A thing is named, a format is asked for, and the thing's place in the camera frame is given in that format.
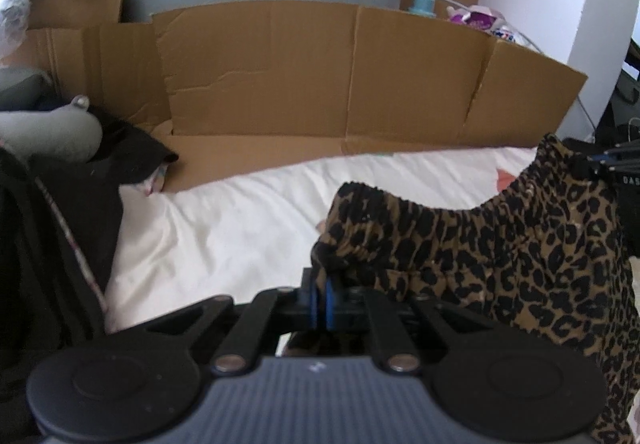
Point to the cream bear printed blanket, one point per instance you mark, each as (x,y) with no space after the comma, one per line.
(225,234)

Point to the pile of black clothes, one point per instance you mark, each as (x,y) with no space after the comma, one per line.
(40,249)

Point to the pastel printed cloth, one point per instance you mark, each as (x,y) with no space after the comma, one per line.
(154,181)

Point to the black crumpled clothes heap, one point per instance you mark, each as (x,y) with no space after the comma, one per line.
(617,123)

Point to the flat brown cardboard sheet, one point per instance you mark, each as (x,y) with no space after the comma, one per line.
(300,83)

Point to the purple white refill packet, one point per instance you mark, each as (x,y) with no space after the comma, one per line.
(477,17)

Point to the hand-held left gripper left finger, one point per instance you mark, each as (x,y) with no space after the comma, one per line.
(315,309)

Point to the leopard print skirt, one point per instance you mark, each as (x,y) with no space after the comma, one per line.
(500,264)

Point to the grey neck pillow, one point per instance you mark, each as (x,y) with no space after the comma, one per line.
(50,128)

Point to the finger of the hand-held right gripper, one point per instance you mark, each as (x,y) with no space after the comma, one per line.
(620,158)

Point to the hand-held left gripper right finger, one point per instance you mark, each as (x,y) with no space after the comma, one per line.
(331,309)

